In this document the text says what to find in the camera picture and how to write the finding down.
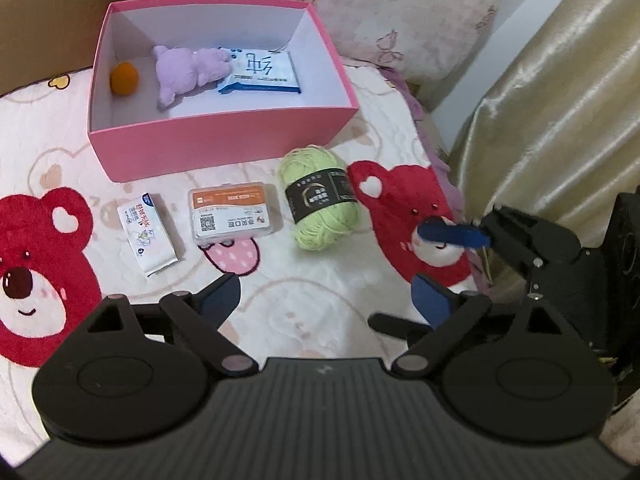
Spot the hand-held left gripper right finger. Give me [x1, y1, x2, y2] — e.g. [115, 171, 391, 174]
[390, 274, 573, 380]

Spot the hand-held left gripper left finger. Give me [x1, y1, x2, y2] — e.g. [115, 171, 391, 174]
[80, 272, 260, 378]

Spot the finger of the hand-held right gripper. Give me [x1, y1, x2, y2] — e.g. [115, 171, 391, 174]
[417, 205, 583, 281]
[367, 312, 438, 348]

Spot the clear plastic box orange label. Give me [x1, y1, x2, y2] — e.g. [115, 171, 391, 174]
[187, 181, 279, 248]

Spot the small white tissue packet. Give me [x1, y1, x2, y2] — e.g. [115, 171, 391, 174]
[116, 192, 179, 277]

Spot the green yarn ball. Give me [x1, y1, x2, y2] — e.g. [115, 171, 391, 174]
[278, 144, 361, 252]

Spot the pink cardboard box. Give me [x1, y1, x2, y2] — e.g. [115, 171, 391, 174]
[87, 0, 360, 182]

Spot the purple plush toy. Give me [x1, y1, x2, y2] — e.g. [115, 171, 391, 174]
[151, 45, 233, 111]

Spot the blue wet wipes pack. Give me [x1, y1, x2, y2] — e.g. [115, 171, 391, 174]
[217, 47, 302, 96]

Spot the orange makeup sponge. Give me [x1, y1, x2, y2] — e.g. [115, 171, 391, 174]
[110, 61, 140, 96]

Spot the gold satin curtain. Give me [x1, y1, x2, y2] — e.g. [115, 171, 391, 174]
[447, 0, 640, 306]

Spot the pink checked pillow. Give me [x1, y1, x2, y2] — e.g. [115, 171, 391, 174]
[152, 0, 518, 83]

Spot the brown embroidered pillow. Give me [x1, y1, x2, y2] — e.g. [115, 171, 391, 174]
[0, 0, 138, 96]

